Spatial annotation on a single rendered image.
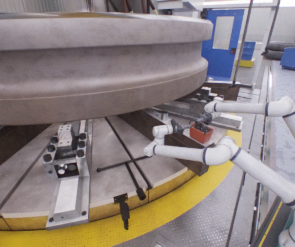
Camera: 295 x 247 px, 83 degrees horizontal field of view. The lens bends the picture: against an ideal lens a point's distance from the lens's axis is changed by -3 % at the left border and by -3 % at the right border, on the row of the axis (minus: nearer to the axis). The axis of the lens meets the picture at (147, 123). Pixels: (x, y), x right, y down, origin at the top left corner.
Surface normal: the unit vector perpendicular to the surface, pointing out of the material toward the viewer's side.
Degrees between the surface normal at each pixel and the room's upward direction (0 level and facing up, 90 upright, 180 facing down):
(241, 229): 0
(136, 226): 0
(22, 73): 90
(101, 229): 0
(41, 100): 90
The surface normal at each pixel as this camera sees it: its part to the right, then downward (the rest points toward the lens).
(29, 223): 0.11, 0.47
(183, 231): 0.00, -0.88
